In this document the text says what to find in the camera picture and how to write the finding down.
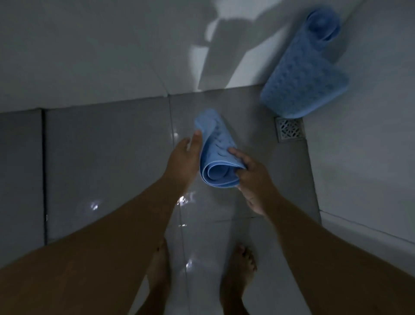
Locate person's right hand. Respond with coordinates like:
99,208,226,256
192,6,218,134
228,148,282,217

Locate person's left hand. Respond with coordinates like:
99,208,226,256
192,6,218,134
164,130,203,187

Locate blue bath mat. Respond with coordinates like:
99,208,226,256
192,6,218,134
260,6,350,119
194,109,247,189

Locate person's left forearm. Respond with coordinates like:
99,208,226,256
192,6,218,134
0,178,192,315

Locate person's right forearm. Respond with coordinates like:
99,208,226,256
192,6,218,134
266,195,415,315

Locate metal floor drain cover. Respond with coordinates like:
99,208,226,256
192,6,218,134
275,117,306,143

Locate person's right foot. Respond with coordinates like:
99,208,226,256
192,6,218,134
219,244,257,315

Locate person's foot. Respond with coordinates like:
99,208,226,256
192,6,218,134
136,238,171,315
219,244,257,315

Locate person's left foot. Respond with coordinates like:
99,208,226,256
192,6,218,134
136,238,171,315

